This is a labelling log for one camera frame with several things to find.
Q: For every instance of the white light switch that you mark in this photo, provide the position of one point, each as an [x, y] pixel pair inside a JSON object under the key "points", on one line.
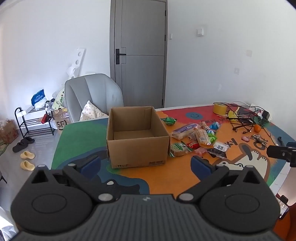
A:
{"points": [[200, 31]]}

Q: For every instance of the red tool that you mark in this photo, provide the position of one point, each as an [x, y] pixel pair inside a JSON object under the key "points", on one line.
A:
{"points": [[44, 118]]}

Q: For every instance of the bunch of keys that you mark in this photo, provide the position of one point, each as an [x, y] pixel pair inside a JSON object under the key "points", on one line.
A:
{"points": [[255, 136]]}

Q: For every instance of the dark green candy packet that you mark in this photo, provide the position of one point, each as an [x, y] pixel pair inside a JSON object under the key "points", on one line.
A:
{"points": [[168, 120]]}

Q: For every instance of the colourful printed mat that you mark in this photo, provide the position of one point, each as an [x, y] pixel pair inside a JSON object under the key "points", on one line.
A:
{"points": [[161, 176]]}

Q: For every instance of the white wall outlet cover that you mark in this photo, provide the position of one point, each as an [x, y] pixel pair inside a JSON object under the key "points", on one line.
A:
{"points": [[236, 70]]}

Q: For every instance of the green floor rug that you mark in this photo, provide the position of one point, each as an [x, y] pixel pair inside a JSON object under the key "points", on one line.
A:
{"points": [[2, 148]]}

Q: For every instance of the light green snack packet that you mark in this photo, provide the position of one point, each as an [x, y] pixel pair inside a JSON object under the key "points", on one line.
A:
{"points": [[213, 140]]}

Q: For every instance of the smartphone on stand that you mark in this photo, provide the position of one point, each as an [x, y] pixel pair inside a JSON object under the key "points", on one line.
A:
{"points": [[283, 207]]}

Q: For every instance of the brown paper bag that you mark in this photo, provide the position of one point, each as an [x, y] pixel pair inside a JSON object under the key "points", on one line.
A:
{"points": [[60, 124]]}

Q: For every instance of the pink snack packet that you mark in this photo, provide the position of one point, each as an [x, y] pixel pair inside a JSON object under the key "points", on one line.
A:
{"points": [[200, 151]]}

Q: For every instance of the black charger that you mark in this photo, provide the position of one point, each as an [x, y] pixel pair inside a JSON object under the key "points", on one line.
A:
{"points": [[266, 114]]}

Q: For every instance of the black flat case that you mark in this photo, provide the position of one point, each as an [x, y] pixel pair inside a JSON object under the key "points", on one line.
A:
{"points": [[244, 110]]}

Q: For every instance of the blue and green snack packet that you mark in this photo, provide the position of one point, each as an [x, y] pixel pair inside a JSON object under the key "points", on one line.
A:
{"points": [[211, 133]]}

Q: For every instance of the orange cracker packet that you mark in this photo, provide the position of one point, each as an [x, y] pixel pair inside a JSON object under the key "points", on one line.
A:
{"points": [[203, 138]]}

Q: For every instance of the orange fruit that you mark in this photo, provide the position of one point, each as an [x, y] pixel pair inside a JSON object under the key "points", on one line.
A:
{"points": [[257, 128]]}

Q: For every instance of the black snack packet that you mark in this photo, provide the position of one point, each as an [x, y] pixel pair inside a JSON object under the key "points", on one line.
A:
{"points": [[218, 149]]}

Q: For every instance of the green patterned bag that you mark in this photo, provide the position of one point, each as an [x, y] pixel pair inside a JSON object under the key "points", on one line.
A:
{"points": [[59, 98]]}

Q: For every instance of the yellow tape roll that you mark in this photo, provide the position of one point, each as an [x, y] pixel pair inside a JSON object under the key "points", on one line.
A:
{"points": [[219, 109]]}

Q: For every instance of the small clear candy packet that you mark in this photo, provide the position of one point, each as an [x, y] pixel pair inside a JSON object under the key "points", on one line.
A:
{"points": [[204, 125]]}

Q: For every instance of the white foam board with holes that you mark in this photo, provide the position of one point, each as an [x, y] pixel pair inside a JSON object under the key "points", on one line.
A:
{"points": [[77, 67]]}

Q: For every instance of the blue plastic bag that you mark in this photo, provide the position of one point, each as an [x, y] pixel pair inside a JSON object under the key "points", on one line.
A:
{"points": [[38, 97]]}

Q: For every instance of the clear plastic bag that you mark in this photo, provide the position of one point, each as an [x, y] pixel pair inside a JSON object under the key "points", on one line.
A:
{"points": [[40, 103]]}

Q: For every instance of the brown printed cardboard box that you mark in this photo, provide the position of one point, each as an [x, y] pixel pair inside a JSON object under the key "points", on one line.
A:
{"points": [[9, 132]]}

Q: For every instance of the white power strip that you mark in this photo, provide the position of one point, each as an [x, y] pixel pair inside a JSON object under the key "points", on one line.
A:
{"points": [[269, 118]]}

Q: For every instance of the grey door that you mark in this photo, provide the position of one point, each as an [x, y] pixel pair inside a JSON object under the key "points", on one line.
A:
{"points": [[138, 76]]}

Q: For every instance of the grey armchair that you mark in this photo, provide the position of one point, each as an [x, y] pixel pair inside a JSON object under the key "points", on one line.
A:
{"points": [[97, 90]]}

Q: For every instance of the white dotted pillow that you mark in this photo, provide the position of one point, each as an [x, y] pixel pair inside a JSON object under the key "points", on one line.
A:
{"points": [[91, 111]]}

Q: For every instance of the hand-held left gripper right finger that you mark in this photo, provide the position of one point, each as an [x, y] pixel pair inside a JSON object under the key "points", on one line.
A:
{"points": [[201, 167]]}

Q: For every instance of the yellow slipper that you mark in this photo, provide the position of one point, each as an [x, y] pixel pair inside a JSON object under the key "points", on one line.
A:
{"points": [[26, 165], [27, 154]]}

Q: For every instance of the purple bread packet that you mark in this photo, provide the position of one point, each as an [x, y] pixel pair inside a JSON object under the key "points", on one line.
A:
{"points": [[183, 131]]}

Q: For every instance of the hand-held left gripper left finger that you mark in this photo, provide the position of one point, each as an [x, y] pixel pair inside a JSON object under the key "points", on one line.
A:
{"points": [[90, 165]]}

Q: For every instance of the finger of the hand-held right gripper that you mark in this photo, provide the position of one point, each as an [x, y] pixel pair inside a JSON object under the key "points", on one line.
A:
{"points": [[277, 151]]}

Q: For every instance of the white box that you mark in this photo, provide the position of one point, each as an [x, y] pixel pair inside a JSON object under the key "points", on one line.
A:
{"points": [[25, 110]]}

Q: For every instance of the white plastic bag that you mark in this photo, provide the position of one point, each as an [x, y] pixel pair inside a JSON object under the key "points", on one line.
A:
{"points": [[5, 222]]}

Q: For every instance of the red snack packet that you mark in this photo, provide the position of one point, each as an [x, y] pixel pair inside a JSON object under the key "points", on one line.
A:
{"points": [[193, 144]]}

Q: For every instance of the black slipper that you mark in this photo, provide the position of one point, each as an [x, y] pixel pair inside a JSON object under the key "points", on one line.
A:
{"points": [[29, 139], [19, 147]]}

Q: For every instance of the black shoe rack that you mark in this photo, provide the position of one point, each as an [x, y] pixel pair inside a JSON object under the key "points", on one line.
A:
{"points": [[32, 120]]}

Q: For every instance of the green bread packet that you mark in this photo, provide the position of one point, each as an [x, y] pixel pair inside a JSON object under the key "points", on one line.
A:
{"points": [[180, 149]]}

